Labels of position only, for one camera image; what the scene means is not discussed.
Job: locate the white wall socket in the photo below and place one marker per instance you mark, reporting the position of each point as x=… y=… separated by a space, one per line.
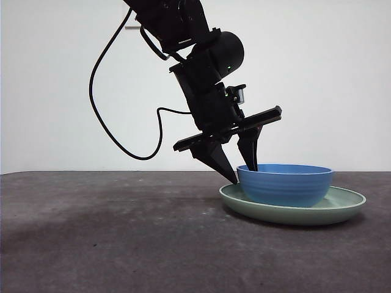
x=131 y=27

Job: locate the pale green plate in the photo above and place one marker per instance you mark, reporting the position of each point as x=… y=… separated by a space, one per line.
x=290 y=216

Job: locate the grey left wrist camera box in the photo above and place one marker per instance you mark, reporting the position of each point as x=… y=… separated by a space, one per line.
x=239 y=94

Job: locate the blue ribbed bowl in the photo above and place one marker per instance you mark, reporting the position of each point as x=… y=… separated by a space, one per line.
x=284 y=189

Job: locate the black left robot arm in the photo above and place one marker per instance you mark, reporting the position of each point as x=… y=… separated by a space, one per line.
x=171 y=18

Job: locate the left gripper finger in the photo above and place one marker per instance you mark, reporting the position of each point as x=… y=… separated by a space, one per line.
x=214 y=158
x=251 y=149

